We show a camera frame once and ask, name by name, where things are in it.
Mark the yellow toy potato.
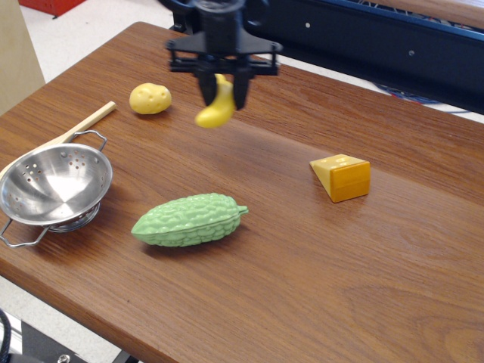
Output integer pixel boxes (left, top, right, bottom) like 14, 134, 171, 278
129, 82, 172, 115

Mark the black braided cable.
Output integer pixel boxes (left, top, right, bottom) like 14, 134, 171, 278
0, 309, 13, 363

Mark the wooden spoon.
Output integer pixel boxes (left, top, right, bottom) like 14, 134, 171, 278
1, 101, 116, 183

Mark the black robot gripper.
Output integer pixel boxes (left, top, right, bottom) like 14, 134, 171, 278
166, 1, 282, 110

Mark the red crate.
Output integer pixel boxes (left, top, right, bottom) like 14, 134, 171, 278
18, 0, 85, 17

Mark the green toy bitter gourd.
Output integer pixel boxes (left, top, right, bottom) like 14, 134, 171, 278
131, 193, 249, 247

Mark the orange toy cheese wedge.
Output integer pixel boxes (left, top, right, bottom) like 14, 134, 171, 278
309, 154, 371, 203

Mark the yellow toy banana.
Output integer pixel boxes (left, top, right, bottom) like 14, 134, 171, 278
195, 73, 236, 129

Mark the black metal mount with screw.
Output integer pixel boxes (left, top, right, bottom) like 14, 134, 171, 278
11, 322, 88, 363

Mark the steel colander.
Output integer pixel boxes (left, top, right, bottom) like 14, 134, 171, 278
1, 130, 113, 248

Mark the light wooden board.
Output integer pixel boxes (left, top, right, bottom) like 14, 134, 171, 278
0, 1, 45, 113

